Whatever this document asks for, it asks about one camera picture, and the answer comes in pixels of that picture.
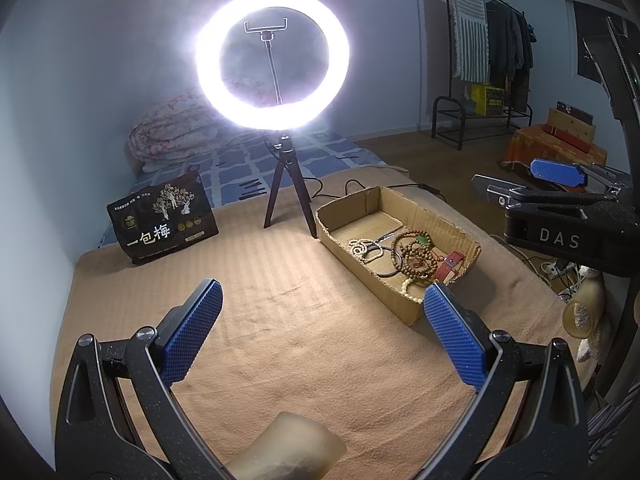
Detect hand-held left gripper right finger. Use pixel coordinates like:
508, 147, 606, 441
410, 281, 592, 480

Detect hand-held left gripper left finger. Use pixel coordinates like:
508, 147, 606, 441
54, 278, 236, 480

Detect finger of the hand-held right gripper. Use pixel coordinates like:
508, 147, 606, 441
530, 157, 631, 193
472, 174, 621, 211

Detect wooden bead necklace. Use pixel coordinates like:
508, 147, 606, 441
391, 230, 437, 279

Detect cardboard box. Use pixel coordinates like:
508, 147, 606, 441
314, 186, 482, 327

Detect blue bangle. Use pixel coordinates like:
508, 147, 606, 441
376, 250, 403, 277

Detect pearl necklace with barrel clasp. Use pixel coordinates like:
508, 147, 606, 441
348, 236, 383, 262

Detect white power strip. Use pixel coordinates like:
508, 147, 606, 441
542, 260, 576, 281

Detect orange cloth covered stand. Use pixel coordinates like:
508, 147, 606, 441
500, 125, 608, 178

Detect wooden box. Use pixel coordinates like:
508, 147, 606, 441
545, 102, 598, 153

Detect yellow crate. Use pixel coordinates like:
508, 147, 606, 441
471, 83, 506, 115

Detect tan blanket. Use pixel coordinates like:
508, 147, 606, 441
50, 165, 596, 480

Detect black printed bag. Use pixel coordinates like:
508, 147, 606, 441
106, 170, 220, 266

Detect black shoe rack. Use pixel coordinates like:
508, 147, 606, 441
432, 96, 533, 151

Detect dark hanging clothes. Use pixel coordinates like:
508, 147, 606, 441
485, 0, 536, 96

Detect dark window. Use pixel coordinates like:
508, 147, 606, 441
565, 0, 636, 86

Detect striped towel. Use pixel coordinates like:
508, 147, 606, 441
446, 0, 490, 73

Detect striped cloth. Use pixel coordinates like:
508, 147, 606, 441
585, 395, 631, 466

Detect clothes rack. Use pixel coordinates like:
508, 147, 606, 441
439, 0, 536, 81

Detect floral quilt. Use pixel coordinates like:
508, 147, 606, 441
127, 87, 226, 176

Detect phone holder clamp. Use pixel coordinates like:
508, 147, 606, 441
244, 17, 291, 108

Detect red watch strap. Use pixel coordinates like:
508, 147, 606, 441
434, 250, 467, 283

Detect black cable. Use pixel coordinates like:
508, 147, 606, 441
300, 162, 446, 201

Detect ring light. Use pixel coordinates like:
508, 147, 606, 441
195, 0, 351, 128

